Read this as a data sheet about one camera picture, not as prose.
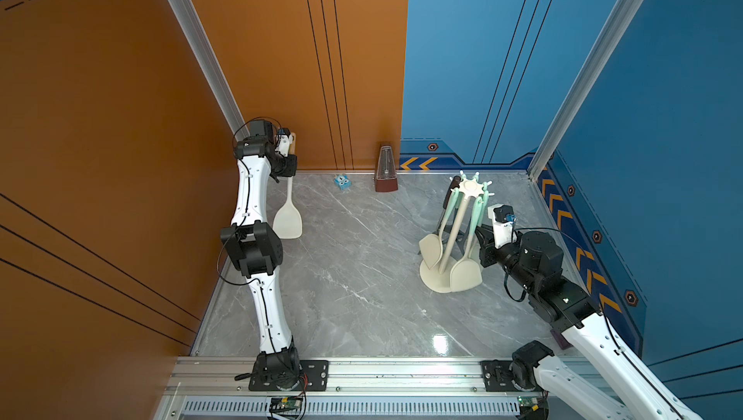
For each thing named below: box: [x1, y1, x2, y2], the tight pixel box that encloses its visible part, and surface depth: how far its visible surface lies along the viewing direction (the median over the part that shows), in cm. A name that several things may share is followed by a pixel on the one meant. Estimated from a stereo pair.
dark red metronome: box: [375, 145, 399, 193], surface depth 111 cm
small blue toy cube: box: [333, 174, 353, 190], surface depth 118 cm
